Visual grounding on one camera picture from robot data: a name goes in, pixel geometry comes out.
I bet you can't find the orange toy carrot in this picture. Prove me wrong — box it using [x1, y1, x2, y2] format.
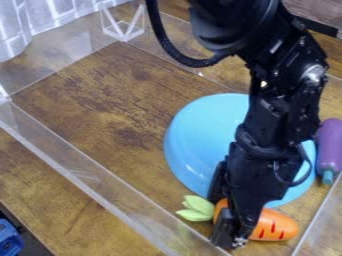
[176, 195, 299, 242]

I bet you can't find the black braided cable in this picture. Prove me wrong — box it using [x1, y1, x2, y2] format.
[144, 0, 232, 69]

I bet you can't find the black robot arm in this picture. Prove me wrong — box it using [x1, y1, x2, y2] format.
[190, 0, 329, 249]

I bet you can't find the clear acrylic enclosure wall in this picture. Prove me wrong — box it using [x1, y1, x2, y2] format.
[0, 0, 342, 256]

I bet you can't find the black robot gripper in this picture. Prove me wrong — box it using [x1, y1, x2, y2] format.
[206, 123, 313, 250]

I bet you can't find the purple toy eggplant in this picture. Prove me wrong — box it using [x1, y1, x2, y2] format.
[317, 118, 342, 185]

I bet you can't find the white translucent curtain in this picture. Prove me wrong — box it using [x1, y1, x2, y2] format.
[0, 0, 130, 63]

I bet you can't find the blue upturned plastic bowl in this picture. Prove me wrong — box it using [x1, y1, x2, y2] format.
[163, 93, 318, 209]

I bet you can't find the blue object at corner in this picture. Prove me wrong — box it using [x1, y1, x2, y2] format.
[0, 219, 24, 256]

